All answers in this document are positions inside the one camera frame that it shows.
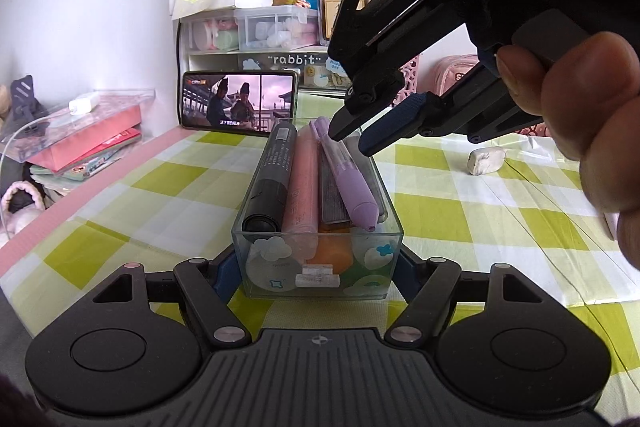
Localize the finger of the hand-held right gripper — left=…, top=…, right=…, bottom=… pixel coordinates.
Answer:
left=327, top=94, right=406, bottom=143
left=358, top=93, right=441, bottom=158

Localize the dark grey fabric item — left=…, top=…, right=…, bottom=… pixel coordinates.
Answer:
left=9, top=75, right=44, bottom=128

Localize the grey plastic case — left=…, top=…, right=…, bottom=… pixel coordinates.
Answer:
left=320, top=139, right=356, bottom=226

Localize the pink perforated pen holder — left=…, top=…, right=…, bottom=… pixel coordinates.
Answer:
left=395, top=56, right=424, bottom=104

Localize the pink pencil case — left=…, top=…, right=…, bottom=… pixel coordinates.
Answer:
left=430, top=55, right=482, bottom=96

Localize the clear storage box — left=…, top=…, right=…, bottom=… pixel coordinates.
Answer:
left=235, top=5, right=321, bottom=49
left=180, top=14, right=241, bottom=54

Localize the person's right hand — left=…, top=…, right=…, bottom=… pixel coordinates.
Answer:
left=497, top=31, right=640, bottom=271

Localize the white cable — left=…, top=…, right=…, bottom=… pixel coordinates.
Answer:
left=0, top=107, right=72, bottom=234

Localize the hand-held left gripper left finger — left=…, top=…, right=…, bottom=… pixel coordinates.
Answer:
left=92, top=248, right=252, bottom=350

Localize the blue highlighter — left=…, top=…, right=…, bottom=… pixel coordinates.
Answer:
left=350, top=147, right=389, bottom=224

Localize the pink highlighter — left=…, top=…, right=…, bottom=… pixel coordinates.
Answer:
left=281, top=127, right=321, bottom=236

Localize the smartphone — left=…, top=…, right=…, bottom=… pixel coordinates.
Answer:
left=181, top=71, right=300, bottom=138

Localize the white eraser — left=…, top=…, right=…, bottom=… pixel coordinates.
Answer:
left=467, top=146, right=507, bottom=176

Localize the stack of pink books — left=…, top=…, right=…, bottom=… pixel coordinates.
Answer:
left=20, top=89, right=156, bottom=180

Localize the fluffy pink plush item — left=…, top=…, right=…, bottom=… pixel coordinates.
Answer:
left=0, top=181, right=54, bottom=238

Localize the orange highlighter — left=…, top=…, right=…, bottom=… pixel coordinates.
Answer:
left=306, top=224, right=354, bottom=276

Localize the clear plastic box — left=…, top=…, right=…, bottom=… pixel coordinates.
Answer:
left=232, top=118, right=405, bottom=301

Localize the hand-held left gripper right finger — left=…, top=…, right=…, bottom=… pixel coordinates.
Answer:
left=385, top=249, right=543, bottom=349

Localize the green white glue stick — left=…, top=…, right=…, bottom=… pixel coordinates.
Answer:
left=247, top=234, right=306, bottom=293

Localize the white charger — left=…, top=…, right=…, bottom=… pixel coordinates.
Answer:
left=68, top=92, right=104, bottom=116

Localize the clear purple mechanical pencil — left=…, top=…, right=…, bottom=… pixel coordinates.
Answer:
left=311, top=116, right=377, bottom=233

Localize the black cable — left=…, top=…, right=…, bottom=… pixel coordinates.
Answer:
left=175, top=0, right=202, bottom=124

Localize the green checked tablecloth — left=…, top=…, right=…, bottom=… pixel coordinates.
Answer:
left=0, top=92, right=640, bottom=427

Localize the white drawer organizer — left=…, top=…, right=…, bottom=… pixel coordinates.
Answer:
left=187, top=48, right=352, bottom=90

